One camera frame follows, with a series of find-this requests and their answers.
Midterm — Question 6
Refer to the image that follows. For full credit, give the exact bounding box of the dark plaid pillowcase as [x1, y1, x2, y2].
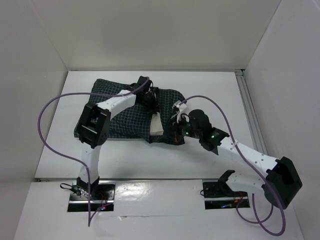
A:
[73, 78, 188, 146]

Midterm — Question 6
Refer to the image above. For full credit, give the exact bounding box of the cream bear pillow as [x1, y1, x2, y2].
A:
[149, 112, 164, 136]

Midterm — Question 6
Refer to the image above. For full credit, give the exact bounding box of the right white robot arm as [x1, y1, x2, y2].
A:
[168, 105, 303, 209]

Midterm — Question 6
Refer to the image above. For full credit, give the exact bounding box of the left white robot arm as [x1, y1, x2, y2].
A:
[76, 76, 158, 200]

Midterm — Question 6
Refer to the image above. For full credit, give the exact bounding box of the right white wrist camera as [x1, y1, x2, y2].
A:
[171, 100, 188, 123]

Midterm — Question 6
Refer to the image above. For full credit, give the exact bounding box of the aluminium rail frame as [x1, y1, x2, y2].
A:
[234, 68, 276, 178]

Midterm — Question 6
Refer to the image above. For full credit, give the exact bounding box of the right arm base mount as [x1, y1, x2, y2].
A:
[199, 179, 250, 210]

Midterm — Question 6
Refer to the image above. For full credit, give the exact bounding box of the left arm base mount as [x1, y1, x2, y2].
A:
[60, 180, 116, 213]

